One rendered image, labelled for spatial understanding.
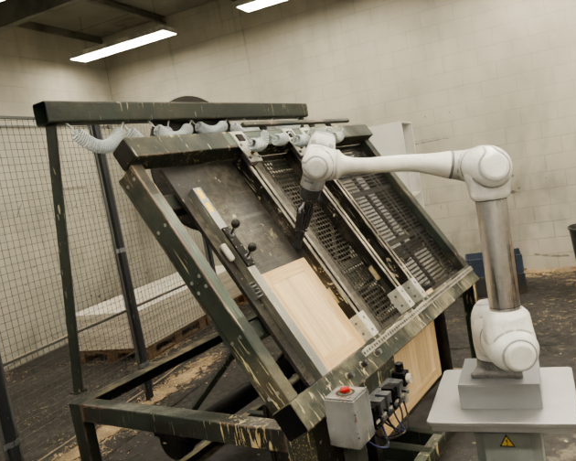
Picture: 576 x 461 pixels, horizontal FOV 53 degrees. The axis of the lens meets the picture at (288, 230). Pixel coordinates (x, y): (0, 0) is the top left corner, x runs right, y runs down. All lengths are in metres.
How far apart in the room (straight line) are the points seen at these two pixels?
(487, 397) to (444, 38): 5.99
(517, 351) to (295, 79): 6.60
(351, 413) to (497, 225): 0.79
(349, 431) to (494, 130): 5.96
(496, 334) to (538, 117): 5.73
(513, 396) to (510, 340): 0.30
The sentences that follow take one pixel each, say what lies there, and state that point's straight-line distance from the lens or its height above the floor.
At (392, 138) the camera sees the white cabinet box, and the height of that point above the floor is 1.88.
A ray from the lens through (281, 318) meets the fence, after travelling 2.36.
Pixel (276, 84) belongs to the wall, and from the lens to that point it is 8.32.
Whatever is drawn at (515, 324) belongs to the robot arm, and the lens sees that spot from 2.05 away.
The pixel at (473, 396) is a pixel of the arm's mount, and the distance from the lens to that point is 2.28.
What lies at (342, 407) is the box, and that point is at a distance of 2.04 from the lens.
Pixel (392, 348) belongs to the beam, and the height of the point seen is 0.83.
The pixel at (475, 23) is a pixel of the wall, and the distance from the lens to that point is 7.75.
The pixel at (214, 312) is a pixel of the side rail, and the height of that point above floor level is 1.24.
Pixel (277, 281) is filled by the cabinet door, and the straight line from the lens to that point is 2.50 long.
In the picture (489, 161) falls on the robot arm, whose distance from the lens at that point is 1.94.
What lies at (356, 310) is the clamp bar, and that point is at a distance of 2.69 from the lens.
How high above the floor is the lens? 1.70
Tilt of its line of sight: 5 degrees down
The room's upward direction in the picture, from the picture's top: 10 degrees counter-clockwise
